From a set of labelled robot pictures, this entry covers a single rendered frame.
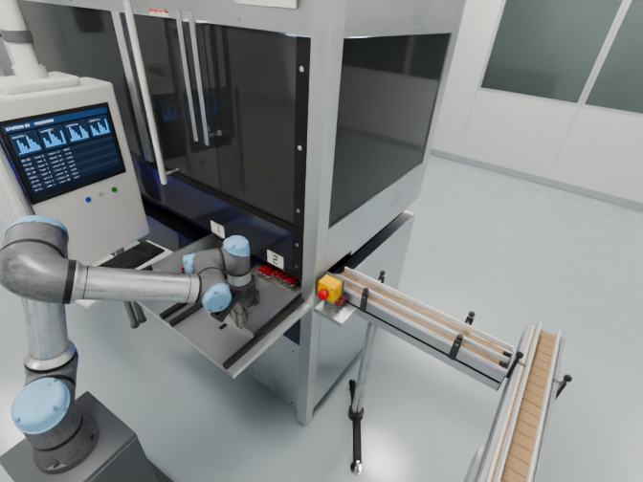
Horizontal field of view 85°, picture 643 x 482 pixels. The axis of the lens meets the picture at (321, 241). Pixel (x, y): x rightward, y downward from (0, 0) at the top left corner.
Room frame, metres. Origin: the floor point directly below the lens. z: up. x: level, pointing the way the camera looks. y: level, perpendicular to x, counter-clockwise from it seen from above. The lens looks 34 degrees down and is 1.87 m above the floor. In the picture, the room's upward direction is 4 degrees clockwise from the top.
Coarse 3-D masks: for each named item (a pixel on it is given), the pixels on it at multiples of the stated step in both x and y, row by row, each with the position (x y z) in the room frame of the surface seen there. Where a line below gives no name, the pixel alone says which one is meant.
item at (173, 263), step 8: (200, 240) 1.36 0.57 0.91; (208, 240) 1.40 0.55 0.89; (216, 240) 1.41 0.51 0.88; (184, 248) 1.29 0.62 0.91; (192, 248) 1.32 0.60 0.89; (200, 248) 1.34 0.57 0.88; (208, 248) 1.34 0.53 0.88; (168, 256) 1.22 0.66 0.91; (176, 256) 1.25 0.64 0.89; (152, 264) 1.15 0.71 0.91; (160, 264) 1.18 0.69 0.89; (168, 264) 1.20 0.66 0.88; (176, 264) 1.21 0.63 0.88; (176, 272) 1.15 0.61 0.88; (224, 272) 1.15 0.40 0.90
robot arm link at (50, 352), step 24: (24, 216) 0.68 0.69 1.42; (24, 240) 0.59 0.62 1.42; (48, 240) 0.62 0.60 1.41; (24, 312) 0.59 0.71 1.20; (48, 312) 0.60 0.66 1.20; (48, 336) 0.59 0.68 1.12; (24, 360) 0.57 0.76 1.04; (48, 360) 0.57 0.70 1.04; (72, 360) 0.61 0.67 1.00; (24, 384) 0.54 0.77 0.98
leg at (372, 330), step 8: (368, 328) 1.02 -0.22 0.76; (376, 328) 1.01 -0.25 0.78; (368, 336) 1.02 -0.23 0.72; (376, 336) 1.02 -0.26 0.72; (368, 344) 1.01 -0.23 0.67; (368, 352) 1.01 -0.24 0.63; (368, 360) 1.01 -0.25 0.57; (360, 368) 1.03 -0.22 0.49; (368, 368) 1.02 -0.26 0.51; (360, 376) 1.02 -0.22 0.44; (360, 384) 1.01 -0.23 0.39; (360, 392) 1.01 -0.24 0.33; (360, 400) 1.01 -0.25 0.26; (352, 408) 1.03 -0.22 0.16; (360, 408) 1.01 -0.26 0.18
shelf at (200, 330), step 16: (144, 304) 0.96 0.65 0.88; (160, 304) 0.96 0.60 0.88; (192, 304) 0.97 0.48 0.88; (304, 304) 1.02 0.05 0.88; (160, 320) 0.90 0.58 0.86; (192, 320) 0.89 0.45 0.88; (208, 320) 0.90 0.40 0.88; (224, 320) 0.90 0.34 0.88; (288, 320) 0.92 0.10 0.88; (192, 336) 0.82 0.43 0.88; (208, 336) 0.83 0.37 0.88; (224, 336) 0.83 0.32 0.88; (240, 336) 0.84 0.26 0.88; (272, 336) 0.85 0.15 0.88; (208, 352) 0.76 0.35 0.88; (224, 352) 0.76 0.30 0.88; (256, 352) 0.77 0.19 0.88; (224, 368) 0.70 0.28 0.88; (240, 368) 0.71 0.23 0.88
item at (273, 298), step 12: (264, 264) 1.24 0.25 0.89; (264, 288) 1.09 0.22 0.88; (276, 288) 1.10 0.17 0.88; (300, 288) 1.11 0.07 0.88; (264, 300) 1.02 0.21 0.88; (276, 300) 1.02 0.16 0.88; (288, 300) 1.03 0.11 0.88; (264, 312) 0.96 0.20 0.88; (276, 312) 0.96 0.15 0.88; (252, 324) 0.89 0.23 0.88; (264, 324) 0.87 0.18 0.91; (252, 336) 0.83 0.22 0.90
